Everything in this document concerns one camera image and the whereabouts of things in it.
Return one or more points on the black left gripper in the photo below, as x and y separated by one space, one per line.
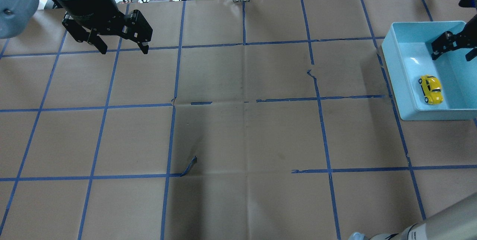
90 6

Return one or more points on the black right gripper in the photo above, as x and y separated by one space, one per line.
452 41

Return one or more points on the yellow beetle toy car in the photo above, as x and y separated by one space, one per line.
432 89

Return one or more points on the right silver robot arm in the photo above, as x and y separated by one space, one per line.
457 222

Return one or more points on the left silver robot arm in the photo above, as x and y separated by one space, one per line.
15 15

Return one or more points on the light blue plastic bin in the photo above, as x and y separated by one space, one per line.
407 53

